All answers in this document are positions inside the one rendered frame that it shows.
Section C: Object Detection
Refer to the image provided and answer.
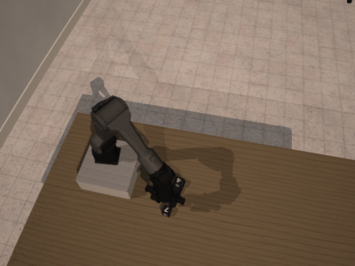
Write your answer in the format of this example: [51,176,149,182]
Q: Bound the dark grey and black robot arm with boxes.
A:
[90,95,176,197]

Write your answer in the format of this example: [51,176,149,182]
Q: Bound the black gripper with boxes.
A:
[145,185,185,208]

